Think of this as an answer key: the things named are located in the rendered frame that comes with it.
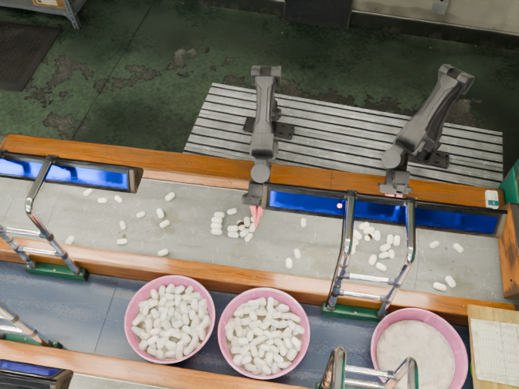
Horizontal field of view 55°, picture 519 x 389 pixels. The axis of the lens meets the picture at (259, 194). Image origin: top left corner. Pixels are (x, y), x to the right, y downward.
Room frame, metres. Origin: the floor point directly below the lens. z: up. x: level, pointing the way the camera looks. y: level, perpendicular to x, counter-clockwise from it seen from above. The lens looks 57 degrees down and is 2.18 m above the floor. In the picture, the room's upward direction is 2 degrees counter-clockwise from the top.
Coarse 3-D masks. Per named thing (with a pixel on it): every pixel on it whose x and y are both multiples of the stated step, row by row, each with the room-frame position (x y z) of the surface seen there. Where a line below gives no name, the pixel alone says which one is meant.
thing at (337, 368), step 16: (336, 352) 0.29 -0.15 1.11; (336, 368) 0.25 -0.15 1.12; (352, 368) 0.29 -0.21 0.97; (368, 368) 0.29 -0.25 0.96; (400, 368) 0.27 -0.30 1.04; (416, 368) 0.25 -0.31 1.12; (320, 384) 0.30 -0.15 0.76; (336, 384) 0.22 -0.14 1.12; (352, 384) 0.28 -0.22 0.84; (368, 384) 0.28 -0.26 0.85; (384, 384) 0.27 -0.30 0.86; (416, 384) 0.22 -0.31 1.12
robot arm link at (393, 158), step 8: (400, 144) 0.95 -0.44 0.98; (424, 144) 0.94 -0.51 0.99; (384, 152) 0.90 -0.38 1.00; (392, 152) 0.90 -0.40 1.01; (400, 152) 0.89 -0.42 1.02; (408, 152) 0.91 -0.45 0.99; (416, 152) 0.92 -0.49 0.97; (384, 160) 0.89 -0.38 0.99; (392, 160) 0.88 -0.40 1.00; (400, 160) 0.87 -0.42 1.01
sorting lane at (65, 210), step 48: (0, 192) 0.99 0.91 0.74; (48, 192) 0.98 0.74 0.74; (96, 192) 0.97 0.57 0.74; (144, 192) 0.97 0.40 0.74; (192, 192) 0.96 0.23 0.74; (240, 192) 0.95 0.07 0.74; (96, 240) 0.78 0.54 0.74; (144, 240) 0.78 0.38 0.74; (192, 240) 0.77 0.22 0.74; (240, 240) 0.76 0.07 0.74; (288, 240) 0.76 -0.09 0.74; (336, 240) 0.75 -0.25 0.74; (384, 240) 0.75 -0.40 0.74; (432, 240) 0.74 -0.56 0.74; (480, 240) 0.73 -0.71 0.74; (432, 288) 0.57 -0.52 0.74; (480, 288) 0.57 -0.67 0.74
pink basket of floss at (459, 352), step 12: (396, 312) 0.49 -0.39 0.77; (408, 312) 0.50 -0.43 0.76; (420, 312) 0.49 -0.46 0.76; (384, 324) 0.46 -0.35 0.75; (432, 324) 0.46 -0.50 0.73; (372, 336) 0.42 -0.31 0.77; (444, 336) 0.43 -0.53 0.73; (456, 336) 0.42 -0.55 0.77; (372, 348) 0.39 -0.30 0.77; (456, 348) 0.39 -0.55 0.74; (372, 360) 0.36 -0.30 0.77; (456, 360) 0.36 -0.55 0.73; (456, 372) 0.33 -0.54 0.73; (456, 384) 0.29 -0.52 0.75
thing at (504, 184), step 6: (510, 174) 0.94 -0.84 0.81; (504, 180) 0.95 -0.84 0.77; (510, 180) 0.92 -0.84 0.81; (504, 186) 0.92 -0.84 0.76; (510, 186) 0.90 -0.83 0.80; (516, 186) 0.87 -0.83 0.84; (504, 192) 0.90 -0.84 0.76; (510, 192) 0.88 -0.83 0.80; (516, 192) 0.85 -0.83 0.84; (510, 198) 0.86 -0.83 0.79; (516, 198) 0.83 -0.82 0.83; (516, 300) 0.53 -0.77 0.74
